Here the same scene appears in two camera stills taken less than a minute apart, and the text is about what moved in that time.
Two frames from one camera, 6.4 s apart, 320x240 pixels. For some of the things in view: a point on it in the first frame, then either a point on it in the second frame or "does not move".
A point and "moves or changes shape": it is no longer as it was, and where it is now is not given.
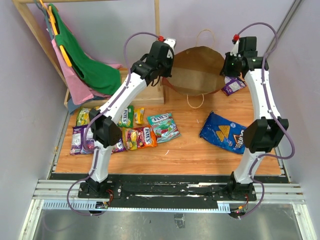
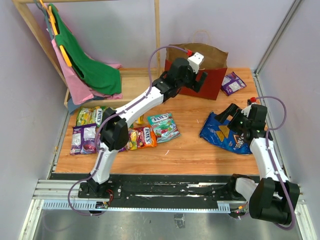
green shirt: x=103 y=78 does not move
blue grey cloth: x=72 y=106 does not move
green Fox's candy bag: x=83 y=118 does not move
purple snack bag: x=232 y=85 does not move
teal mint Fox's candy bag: x=166 y=129 does not move
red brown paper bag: x=197 y=70 moves or changes shape
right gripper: x=225 y=71 to x=231 y=110
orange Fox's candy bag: x=138 y=138 does not move
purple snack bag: x=77 y=145 does not move
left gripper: x=168 y=73 to x=195 y=85
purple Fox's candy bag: x=119 y=147 moves or changes shape
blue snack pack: x=225 y=133 does not move
